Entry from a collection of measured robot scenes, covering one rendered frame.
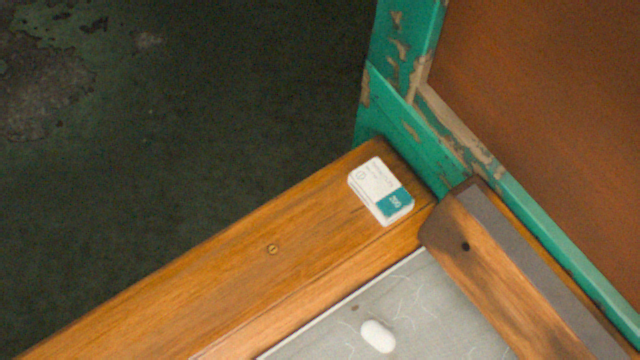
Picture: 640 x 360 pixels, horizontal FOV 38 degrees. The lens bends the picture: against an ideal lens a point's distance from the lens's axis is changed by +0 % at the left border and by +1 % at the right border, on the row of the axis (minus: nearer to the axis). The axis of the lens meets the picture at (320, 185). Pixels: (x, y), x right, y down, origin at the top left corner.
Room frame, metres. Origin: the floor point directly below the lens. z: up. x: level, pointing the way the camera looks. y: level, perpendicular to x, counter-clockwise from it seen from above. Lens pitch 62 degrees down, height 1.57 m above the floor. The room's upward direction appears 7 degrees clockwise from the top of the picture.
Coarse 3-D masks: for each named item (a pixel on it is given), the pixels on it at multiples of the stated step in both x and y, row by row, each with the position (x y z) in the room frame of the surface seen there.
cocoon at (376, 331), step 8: (368, 320) 0.30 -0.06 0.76; (376, 320) 0.30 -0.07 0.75; (368, 328) 0.29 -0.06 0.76; (376, 328) 0.29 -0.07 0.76; (384, 328) 0.29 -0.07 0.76; (368, 336) 0.28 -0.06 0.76; (376, 336) 0.28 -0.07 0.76; (384, 336) 0.28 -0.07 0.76; (392, 336) 0.28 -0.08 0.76; (376, 344) 0.28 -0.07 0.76; (384, 344) 0.28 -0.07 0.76; (392, 344) 0.28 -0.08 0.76; (384, 352) 0.27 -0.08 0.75
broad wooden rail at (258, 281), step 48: (384, 144) 0.48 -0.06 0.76; (288, 192) 0.42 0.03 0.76; (336, 192) 0.42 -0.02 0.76; (240, 240) 0.36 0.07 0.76; (288, 240) 0.36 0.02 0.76; (336, 240) 0.37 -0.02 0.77; (384, 240) 0.38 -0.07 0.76; (144, 288) 0.30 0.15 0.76; (192, 288) 0.30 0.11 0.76; (240, 288) 0.31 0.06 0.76; (288, 288) 0.32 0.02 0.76; (336, 288) 0.33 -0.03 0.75; (96, 336) 0.25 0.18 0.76; (144, 336) 0.25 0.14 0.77; (192, 336) 0.26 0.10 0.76; (240, 336) 0.27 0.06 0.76; (288, 336) 0.28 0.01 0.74
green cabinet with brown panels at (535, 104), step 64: (384, 0) 0.52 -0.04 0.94; (448, 0) 0.49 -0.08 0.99; (512, 0) 0.45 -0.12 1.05; (576, 0) 0.41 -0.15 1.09; (384, 64) 0.51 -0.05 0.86; (448, 64) 0.47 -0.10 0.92; (512, 64) 0.43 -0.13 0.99; (576, 64) 0.40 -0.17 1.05; (448, 128) 0.44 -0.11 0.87; (512, 128) 0.41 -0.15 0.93; (576, 128) 0.38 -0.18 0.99; (512, 192) 0.38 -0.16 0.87; (576, 192) 0.36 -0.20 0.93; (576, 256) 0.33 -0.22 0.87
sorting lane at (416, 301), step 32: (416, 256) 0.37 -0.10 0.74; (384, 288) 0.34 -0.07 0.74; (416, 288) 0.34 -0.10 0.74; (448, 288) 0.34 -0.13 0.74; (320, 320) 0.30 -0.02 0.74; (352, 320) 0.30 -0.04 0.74; (384, 320) 0.30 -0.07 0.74; (416, 320) 0.31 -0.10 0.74; (448, 320) 0.31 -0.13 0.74; (480, 320) 0.32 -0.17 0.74; (288, 352) 0.26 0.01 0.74; (320, 352) 0.27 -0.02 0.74; (352, 352) 0.27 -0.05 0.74; (416, 352) 0.28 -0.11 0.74; (448, 352) 0.28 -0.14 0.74; (480, 352) 0.28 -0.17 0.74; (512, 352) 0.29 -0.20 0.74
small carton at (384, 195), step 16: (368, 160) 0.45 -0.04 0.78; (352, 176) 0.43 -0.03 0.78; (368, 176) 0.43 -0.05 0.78; (384, 176) 0.43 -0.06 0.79; (368, 192) 0.41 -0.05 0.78; (384, 192) 0.42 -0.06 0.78; (400, 192) 0.42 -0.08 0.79; (384, 208) 0.40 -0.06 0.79; (400, 208) 0.40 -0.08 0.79; (384, 224) 0.39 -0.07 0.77
